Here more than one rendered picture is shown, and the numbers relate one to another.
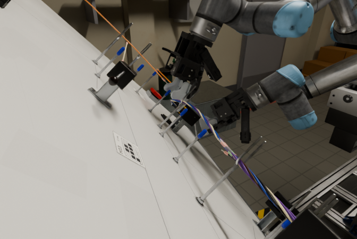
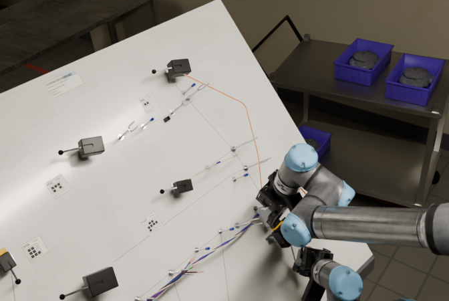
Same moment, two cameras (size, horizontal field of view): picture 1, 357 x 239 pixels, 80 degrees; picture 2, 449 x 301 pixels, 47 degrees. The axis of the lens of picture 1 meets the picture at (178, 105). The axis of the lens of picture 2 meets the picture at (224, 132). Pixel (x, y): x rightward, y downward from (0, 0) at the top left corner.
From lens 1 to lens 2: 130 cm
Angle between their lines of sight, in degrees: 60
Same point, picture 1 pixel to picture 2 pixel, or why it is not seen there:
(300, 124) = not seen: outside the picture
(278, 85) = (324, 277)
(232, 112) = (304, 266)
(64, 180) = (104, 218)
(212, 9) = (280, 172)
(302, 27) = (291, 240)
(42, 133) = (112, 202)
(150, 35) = not seen: outside the picture
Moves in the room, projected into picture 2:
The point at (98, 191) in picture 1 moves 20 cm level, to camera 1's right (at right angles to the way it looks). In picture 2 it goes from (111, 227) to (129, 281)
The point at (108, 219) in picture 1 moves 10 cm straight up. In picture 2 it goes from (105, 234) to (97, 207)
